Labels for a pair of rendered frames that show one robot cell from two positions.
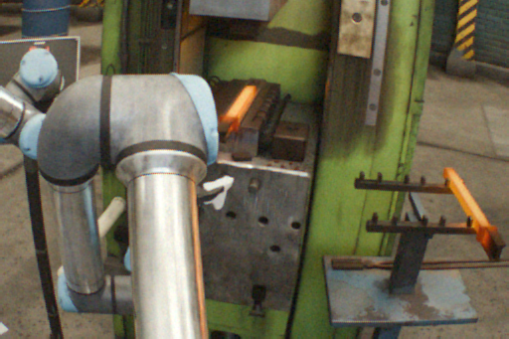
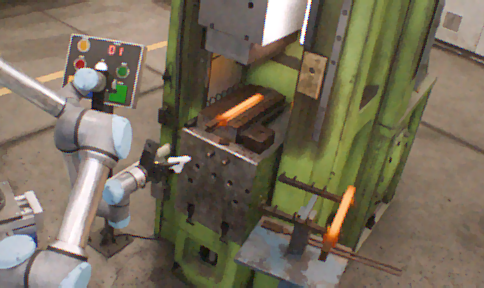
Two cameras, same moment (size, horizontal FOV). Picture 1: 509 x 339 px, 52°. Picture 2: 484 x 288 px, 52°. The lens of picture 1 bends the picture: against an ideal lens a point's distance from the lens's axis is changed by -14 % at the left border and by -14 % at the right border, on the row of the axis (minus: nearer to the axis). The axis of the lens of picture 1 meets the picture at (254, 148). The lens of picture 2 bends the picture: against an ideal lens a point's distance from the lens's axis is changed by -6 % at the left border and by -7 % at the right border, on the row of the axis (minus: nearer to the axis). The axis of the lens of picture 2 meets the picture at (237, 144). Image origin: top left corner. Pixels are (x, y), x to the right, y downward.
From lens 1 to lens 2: 0.91 m
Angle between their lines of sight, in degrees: 20
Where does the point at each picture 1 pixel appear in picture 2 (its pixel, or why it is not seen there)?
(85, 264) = not seen: hidden behind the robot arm
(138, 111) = (89, 131)
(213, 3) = (218, 46)
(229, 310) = (208, 233)
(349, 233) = (296, 206)
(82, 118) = (66, 128)
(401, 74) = (338, 113)
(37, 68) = (83, 79)
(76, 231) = (72, 171)
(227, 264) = (209, 203)
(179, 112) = (105, 136)
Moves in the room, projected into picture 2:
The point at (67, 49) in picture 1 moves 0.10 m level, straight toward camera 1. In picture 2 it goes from (134, 52) to (127, 60)
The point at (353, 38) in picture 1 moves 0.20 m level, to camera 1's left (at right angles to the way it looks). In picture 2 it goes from (307, 83) to (260, 68)
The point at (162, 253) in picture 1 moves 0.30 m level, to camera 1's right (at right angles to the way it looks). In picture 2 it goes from (79, 193) to (173, 236)
